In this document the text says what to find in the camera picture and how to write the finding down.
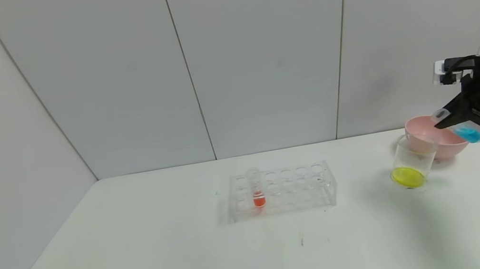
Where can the clear glass beaker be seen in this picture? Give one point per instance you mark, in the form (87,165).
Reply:
(408,175)

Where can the test tube with blue pigment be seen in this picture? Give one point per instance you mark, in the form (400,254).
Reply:
(470,135)

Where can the test tube with red pigment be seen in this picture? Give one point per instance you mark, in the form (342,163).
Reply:
(258,196)

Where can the clear plastic test tube rack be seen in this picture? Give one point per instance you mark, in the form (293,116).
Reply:
(288,194)

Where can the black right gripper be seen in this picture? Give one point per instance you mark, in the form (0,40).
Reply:
(477,109)

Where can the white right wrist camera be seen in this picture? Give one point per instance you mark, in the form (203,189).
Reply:
(439,68)

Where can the pink bowl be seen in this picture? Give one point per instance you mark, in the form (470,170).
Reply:
(423,134)

